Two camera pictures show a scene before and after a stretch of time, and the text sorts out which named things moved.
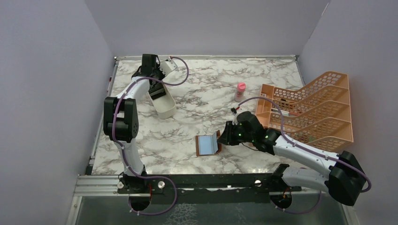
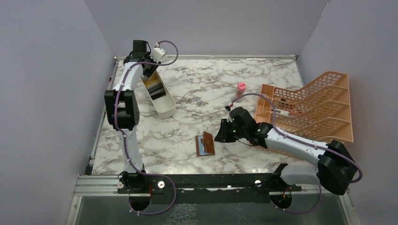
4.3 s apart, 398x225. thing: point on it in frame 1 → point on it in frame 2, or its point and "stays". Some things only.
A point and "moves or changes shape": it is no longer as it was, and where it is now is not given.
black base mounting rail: [206, 189] stays
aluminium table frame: [107, 185] stays
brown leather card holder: [208, 145] moves or changes shape
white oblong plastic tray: [164, 106] stays
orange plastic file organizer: [317, 115] stays
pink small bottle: [241, 89] stays
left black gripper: [162, 75] → [148, 72]
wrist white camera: [167, 66] → [157, 53]
